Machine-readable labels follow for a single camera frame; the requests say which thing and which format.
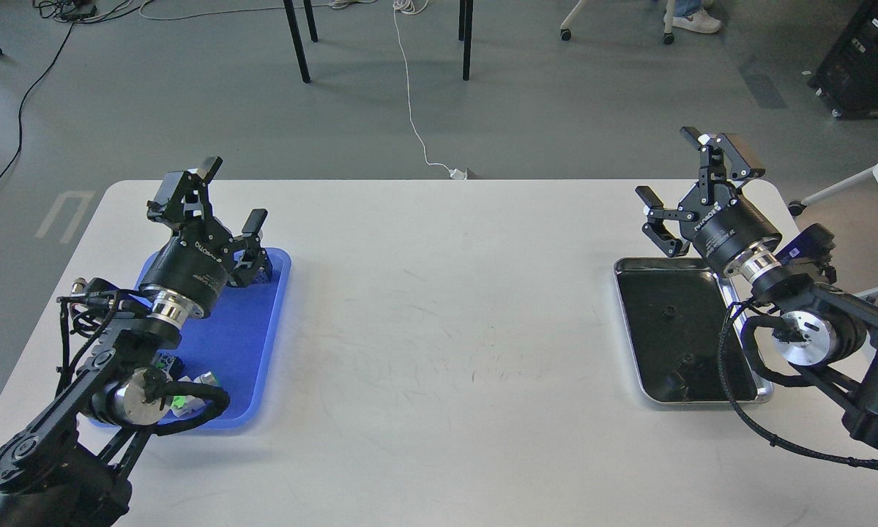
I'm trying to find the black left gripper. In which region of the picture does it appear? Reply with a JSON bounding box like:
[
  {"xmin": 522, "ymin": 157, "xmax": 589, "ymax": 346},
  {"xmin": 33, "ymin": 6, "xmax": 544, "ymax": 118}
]
[{"xmin": 140, "ymin": 156, "xmax": 268, "ymax": 319}]

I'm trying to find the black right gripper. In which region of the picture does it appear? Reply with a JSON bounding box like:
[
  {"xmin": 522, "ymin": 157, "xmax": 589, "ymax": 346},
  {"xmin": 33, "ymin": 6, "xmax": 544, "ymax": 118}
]
[{"xmin": 635, "ymin": 127, "xmax": 781, "ymax": 274}]

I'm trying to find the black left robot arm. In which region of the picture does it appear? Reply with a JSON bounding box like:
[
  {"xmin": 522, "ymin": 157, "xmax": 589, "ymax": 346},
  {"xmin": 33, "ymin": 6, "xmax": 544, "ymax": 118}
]
[{"xmin": 0, "ymin": 157, "xmax": 272, "ymax": 526}]

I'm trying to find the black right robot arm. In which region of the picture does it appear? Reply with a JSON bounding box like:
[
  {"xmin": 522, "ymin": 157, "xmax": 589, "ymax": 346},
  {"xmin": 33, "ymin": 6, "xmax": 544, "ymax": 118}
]
[{"xmin": 636, "ymin": 126, "xmax": 878, "ymax": 471}]

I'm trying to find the silver metal tray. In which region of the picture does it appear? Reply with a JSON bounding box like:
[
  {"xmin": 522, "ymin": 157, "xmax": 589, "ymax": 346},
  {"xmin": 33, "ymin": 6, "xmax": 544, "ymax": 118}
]
[{"xmin": 614, "ymin": 257, "xmax": 773, "ymax": 406}]

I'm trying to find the blue plastic tray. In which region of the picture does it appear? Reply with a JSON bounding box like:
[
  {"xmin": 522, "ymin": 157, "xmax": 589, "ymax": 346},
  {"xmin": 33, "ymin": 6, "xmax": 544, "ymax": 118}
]
[{"xmin": 159, "ymin": 247, "xmax": 291, "ymax": 430}]

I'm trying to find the white sneaker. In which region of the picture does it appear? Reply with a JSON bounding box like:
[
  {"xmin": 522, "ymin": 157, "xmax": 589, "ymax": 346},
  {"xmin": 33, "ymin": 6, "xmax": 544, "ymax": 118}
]
[{"xmin": 672, "ymin": 9, "xmax": 723, "ymax": 34}]

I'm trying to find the black table leg left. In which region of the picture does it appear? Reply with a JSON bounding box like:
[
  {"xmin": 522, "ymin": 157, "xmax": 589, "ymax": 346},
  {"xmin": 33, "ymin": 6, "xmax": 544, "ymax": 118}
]
[{"xmin": 283, "ymin": 0, "xmax": 319, "ymax": 83}]

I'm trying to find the black table leg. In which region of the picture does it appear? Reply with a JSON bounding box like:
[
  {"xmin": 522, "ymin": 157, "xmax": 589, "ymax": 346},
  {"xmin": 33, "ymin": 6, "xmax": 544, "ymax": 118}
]
[
  {"xmin": 283, "ymin": 0, "xmax": 319, "ymax": 83},
  {"xmin": 458, "ymin": 0, "xmax": 475, "ymax": 81}
]

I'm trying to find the white office chair base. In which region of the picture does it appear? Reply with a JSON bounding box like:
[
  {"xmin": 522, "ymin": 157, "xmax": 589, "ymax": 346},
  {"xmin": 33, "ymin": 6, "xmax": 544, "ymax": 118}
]
[{"xmin": 558, "ymin": 1, "xmax": 677, "ymax": 46}]

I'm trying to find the black equipment case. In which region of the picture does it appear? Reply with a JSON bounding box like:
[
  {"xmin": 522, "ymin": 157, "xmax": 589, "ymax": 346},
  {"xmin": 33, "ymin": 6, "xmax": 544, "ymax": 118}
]
[{"xmin": 808, "ymin": 1, "xmax": 878, "ymax": 119}]

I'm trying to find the white power adapter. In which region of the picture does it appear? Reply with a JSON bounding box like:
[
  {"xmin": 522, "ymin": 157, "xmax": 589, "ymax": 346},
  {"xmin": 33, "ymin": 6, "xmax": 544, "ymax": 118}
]
[{"xmin": 449, "ymin": 169, "xmax": 479, "ymax": 181}]

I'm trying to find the black table leg right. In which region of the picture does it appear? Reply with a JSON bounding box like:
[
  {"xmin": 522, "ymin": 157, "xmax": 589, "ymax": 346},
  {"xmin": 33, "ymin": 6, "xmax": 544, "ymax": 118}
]
[{"xmin": 458, "ymin": 0, "xmax": 475, "ymax": 81}]

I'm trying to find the green push button switch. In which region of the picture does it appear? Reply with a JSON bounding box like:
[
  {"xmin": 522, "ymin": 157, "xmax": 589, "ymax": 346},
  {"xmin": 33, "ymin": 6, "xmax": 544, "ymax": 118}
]
[{"xmin": 249, "ymin": 250, "xmax": 272, "ymax": 285}]

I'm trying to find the black push button switch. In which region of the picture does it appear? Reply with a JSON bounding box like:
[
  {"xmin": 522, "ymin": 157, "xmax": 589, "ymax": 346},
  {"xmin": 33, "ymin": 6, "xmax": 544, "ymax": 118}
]
[{"xmin": 153, "ymin": 351, "xmax": 185, "ymax": 381}]

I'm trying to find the white green selector switch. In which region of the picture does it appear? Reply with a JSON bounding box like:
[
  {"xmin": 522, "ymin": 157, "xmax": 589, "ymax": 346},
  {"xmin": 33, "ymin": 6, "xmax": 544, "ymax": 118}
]
[{"xmin": 169, "ymin": 372, "xmax": 223, "ymax": 418}]

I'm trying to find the black cable on floor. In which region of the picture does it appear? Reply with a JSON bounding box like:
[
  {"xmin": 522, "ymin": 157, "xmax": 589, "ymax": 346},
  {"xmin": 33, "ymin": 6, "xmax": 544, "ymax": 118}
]
[{"xmin": 0, "ymin": 0, "xmax": 139, "ymax": 266}]

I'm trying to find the white cable on floor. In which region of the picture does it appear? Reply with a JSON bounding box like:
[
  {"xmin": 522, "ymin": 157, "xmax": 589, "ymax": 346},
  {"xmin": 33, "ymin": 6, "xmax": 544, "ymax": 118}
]
[{"xmin": 393, "ymin": 0, "xmax": 455, "ymax": 176}]

